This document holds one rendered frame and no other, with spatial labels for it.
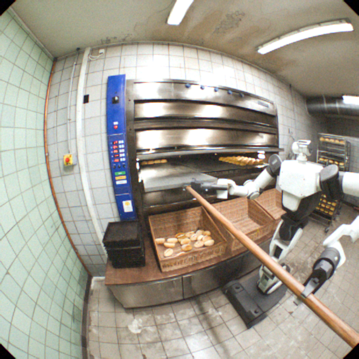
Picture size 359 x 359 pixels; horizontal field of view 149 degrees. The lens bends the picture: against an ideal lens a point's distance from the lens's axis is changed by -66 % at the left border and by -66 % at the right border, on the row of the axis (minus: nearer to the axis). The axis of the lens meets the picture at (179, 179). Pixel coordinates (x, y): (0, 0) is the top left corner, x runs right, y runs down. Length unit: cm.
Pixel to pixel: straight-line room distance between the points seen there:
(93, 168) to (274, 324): 224
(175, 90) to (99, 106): 68
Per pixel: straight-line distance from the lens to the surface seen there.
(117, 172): 122
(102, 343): 168
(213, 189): 87
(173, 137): 126
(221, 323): 157
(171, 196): 134
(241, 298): 151
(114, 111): 124
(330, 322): 43
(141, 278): 116
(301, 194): 79
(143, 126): 124
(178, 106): 133
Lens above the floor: 149
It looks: 15 degrees down
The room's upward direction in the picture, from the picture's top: 3 degrees counter-clockwise
